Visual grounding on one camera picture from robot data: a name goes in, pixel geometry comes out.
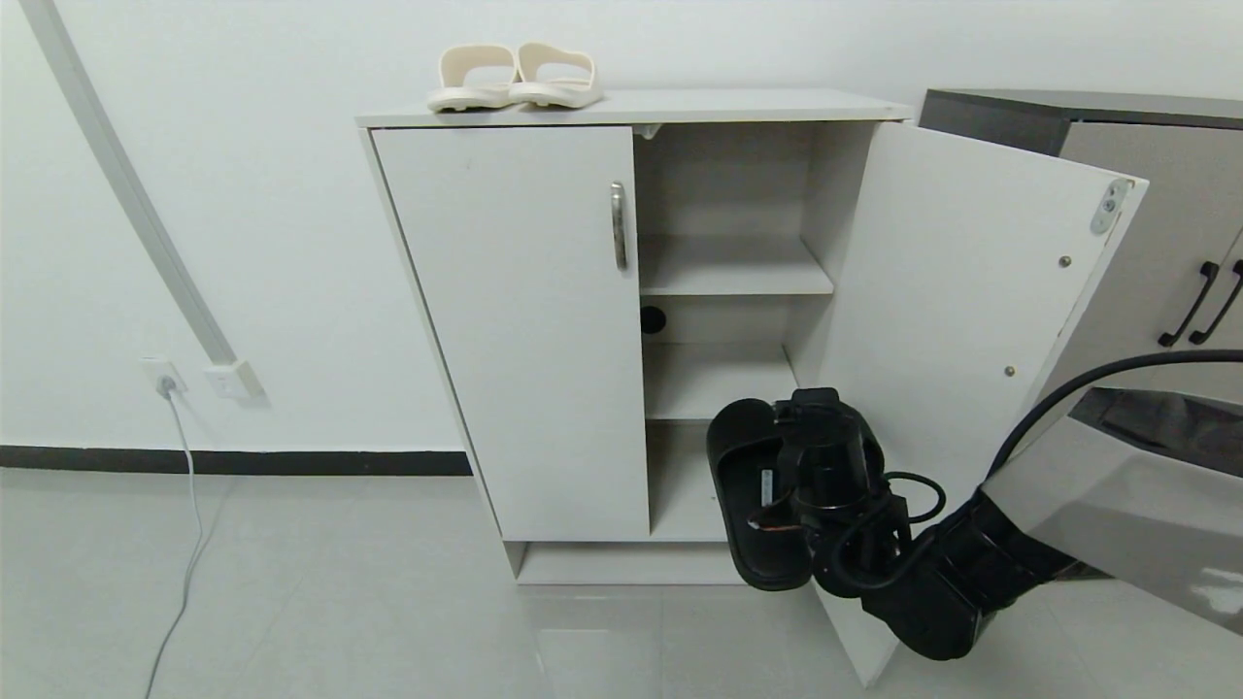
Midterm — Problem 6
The white wall socket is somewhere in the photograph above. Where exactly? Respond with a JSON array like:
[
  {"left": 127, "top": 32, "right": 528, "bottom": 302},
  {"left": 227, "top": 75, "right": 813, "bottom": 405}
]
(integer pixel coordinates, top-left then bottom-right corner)
[{"left": 141, "top": 356, "right": 188, "bottom": 398}]

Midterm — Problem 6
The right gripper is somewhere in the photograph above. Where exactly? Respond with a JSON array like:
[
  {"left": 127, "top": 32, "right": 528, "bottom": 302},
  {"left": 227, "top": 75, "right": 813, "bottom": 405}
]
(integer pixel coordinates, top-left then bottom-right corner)
[{"left": 777, "top": 413, "right": 888, "bottom": 533}]

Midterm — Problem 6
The grey cabinet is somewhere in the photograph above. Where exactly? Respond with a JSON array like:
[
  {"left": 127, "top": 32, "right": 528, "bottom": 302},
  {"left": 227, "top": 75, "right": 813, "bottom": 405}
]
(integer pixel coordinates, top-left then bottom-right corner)
[{"left": 918, "top": 87, "right": 1243, "bottom": 409}]

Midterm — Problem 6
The white open cabinet door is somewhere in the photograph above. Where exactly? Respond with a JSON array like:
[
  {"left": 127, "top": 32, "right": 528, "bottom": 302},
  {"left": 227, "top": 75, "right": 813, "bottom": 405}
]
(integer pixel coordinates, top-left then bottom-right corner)
[{"left": 811, "top": 121, "right": 1150, "bottom": 689}]

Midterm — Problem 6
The black slipper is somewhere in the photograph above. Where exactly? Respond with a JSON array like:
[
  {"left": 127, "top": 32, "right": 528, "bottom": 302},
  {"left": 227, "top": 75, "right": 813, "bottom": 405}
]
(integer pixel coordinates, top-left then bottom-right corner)
[{"left": 706, "top": 398, "right": 819, "bottom": 592}]

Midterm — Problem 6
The grey cabinet door black handle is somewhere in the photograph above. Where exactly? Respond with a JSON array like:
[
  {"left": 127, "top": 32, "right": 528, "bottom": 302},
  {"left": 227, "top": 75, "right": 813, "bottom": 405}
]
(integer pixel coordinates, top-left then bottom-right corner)
[
  {"left": 1191, "top": 228, "right": 1243, "bottom": 404},
  {"left": 1029, "top": 121, "right": 1243, "bottom": 391}
]

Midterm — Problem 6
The white junction box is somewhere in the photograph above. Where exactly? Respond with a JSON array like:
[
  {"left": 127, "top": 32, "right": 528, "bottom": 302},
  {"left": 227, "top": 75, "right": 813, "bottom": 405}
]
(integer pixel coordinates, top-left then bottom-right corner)
[{"left": 203, "top": 360, "right": 266, "bottom": 402}]

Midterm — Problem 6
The white cabinet door with handle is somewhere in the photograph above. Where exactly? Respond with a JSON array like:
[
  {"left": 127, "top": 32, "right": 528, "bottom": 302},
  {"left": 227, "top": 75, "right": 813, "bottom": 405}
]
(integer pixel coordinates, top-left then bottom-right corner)
[{"left": 372, "top": 124, "right": 652, "bottom": 544}]

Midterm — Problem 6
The grey power cable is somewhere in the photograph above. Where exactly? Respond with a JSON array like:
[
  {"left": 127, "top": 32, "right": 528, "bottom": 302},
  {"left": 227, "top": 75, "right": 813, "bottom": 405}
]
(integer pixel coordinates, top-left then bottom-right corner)
[{"left": 143, "top": 377, "right": 211, "bottom": 699}]

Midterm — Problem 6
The white shoe cabinet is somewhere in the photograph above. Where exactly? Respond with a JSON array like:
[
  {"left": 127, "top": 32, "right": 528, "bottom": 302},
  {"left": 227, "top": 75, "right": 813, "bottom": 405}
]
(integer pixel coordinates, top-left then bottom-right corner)
[{"left": 354, "top": 89, "right": 914, "bottom": 588}]

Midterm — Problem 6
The black cable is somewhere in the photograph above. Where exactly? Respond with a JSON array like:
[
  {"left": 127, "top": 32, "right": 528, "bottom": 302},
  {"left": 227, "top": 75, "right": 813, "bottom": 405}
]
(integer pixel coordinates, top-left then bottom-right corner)
[{"left": 986, "top": 349, "right": 1243, "bottom": 482}]

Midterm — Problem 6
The beige slipper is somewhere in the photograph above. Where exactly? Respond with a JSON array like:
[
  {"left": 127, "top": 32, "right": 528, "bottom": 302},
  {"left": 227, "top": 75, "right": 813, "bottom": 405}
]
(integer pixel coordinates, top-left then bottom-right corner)
[
  {"left": 509, "top": 41, "right": 605, "bottom": 109},
  {"left": 427, "top": 44, "right": 521, "bottom": 114}
]

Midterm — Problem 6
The grey cable duct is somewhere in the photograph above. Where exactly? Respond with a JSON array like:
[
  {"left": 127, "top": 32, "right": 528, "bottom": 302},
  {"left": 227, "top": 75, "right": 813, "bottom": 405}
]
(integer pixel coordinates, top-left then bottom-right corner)
[{"left": 19, "top": 0, "right": 240, "bottom": 367}]

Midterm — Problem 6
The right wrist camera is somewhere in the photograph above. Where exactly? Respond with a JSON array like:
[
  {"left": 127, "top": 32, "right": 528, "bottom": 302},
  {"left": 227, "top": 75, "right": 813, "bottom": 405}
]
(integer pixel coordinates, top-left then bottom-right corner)
[{"left": 774, "top": 387, "right": 844, "bottom": 430}]

